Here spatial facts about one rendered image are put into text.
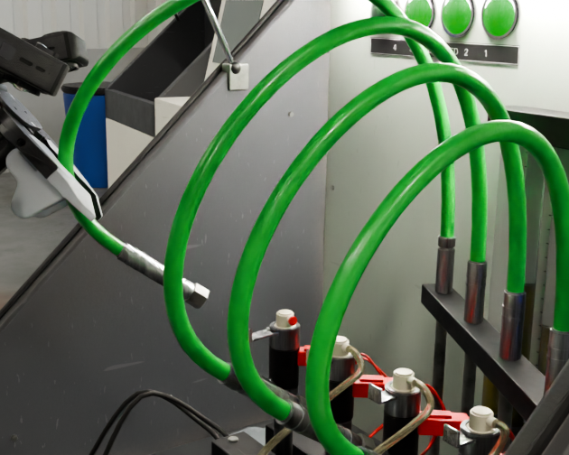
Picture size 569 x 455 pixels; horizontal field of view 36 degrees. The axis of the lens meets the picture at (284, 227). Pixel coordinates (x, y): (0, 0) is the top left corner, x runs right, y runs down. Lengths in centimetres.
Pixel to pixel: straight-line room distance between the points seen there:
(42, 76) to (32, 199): 20
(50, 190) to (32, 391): 33
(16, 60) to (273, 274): 63
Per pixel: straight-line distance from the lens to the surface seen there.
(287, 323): 80
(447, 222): 91
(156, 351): 112
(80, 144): 695
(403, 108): 107
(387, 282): 113
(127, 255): 84
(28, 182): 82
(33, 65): 64
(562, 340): 68
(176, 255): 63
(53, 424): 110
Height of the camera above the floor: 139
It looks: 14 degrees down
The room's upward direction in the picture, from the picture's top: 1 degrees clockwise
